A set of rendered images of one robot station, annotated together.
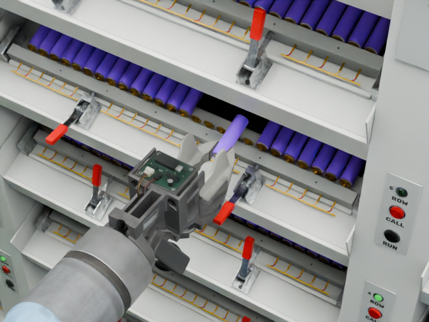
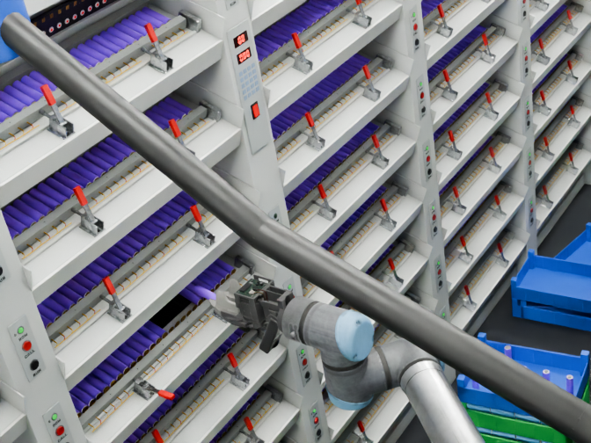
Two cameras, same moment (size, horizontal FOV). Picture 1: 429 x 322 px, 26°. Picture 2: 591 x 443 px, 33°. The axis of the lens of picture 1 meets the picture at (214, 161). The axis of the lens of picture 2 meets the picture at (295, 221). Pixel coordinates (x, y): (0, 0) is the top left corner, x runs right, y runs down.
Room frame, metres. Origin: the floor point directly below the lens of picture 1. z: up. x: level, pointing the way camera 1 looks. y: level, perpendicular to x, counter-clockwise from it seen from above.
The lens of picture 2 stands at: (0.38, 1.67, 2.26)
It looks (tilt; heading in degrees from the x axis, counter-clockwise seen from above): 32 degrees down; 278
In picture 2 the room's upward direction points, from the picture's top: 11 degrees counter-clockwise
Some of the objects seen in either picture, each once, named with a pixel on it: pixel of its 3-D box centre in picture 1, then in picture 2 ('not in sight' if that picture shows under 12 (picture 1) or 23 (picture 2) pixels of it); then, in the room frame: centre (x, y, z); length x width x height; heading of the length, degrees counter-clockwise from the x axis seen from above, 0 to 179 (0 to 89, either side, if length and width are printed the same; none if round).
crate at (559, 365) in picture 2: not in sight; (523, 376); (0.13, -0.34, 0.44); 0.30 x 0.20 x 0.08; 156
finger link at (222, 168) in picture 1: (219, 166); (234, 290); (0.76, -0.01, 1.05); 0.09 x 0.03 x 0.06; 143
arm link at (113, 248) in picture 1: (108, 264); (300, 320); (0.62, 0.12, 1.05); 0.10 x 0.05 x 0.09; 57
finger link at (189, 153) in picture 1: (189, 152); (222, 301); (0.79, 0.03, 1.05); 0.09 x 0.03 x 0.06; 152
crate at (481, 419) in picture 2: not in sight; (524, 398); (0.13, -0.34, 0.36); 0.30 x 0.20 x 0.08; 156
